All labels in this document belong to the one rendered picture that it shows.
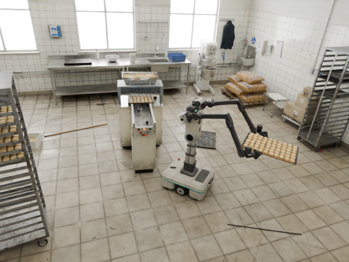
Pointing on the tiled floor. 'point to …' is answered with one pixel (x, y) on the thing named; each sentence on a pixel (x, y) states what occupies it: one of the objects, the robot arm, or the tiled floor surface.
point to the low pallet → (242, 101)
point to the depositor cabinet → (125, 141)
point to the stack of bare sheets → (206, 140)
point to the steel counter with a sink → (155, 62)
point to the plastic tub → (35, 140)
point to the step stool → (277, 101)
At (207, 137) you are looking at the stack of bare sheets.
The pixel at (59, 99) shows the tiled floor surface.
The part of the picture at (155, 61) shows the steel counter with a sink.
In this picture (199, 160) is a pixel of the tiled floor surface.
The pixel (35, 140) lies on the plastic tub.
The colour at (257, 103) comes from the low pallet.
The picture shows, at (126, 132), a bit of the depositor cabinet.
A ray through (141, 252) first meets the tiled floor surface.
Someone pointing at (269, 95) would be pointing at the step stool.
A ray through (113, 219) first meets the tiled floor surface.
